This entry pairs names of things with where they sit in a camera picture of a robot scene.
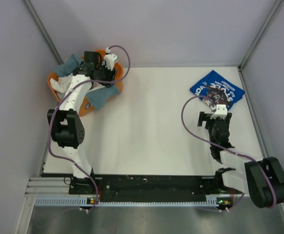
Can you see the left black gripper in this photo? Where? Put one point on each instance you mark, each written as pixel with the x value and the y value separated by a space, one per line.
pixel 111 74

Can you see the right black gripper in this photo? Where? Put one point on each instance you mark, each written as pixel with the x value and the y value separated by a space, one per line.
pixel 206 117

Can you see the white t shirt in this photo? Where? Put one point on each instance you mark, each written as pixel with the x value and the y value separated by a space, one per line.
pixel 62 84

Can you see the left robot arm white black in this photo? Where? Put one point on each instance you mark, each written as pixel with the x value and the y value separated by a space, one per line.
pixel 65 126

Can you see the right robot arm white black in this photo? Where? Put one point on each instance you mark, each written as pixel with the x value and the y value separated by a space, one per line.
pixel 262 179

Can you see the teal grey t shirt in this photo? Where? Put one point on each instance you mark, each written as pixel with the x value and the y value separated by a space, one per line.
pixel 96 97

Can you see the blue folded t shirt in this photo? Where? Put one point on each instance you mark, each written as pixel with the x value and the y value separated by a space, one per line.
pixel 216 89

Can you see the orange plastic basket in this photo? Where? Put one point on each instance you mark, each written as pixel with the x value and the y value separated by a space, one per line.
pixel 79 87

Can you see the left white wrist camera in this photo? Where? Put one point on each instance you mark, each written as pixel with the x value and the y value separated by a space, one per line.
pixel 109 59

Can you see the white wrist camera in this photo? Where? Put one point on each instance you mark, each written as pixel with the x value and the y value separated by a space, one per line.
pixel 109 59
pixel 220 112

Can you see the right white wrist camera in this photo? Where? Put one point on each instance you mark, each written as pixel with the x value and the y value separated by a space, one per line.
pixel 220 112

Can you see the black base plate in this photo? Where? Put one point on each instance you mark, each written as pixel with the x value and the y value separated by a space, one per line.
pixel 149 188

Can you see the aluminium frame rail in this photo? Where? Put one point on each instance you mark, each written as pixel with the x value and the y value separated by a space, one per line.
pixel 45 186

